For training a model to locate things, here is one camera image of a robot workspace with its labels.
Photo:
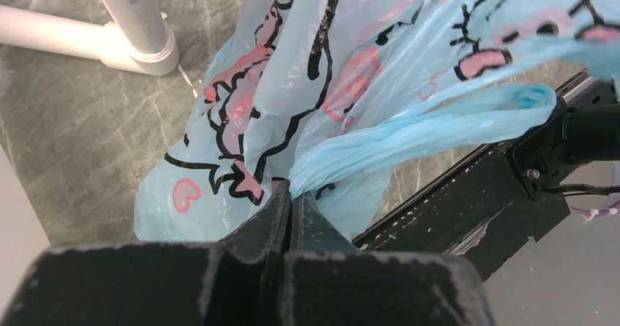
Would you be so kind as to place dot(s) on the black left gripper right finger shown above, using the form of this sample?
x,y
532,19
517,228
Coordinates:
x,y
327,281

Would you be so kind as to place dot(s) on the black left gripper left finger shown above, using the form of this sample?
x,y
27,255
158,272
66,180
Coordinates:
x,y
234,281

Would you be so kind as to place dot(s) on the light blue printed plastic bag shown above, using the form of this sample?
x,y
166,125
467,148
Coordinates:
x,y
331,95

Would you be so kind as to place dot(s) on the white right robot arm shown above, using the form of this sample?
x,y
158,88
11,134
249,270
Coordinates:
x,y
592,134

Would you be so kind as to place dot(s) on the white plastic basket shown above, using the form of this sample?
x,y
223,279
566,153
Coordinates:
x,y
22,235

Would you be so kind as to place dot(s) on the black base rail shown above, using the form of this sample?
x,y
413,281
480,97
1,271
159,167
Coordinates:
x,y
501,195

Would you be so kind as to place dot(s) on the white PVC pipe frame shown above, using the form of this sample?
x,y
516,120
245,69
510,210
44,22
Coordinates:
x,y
137,39

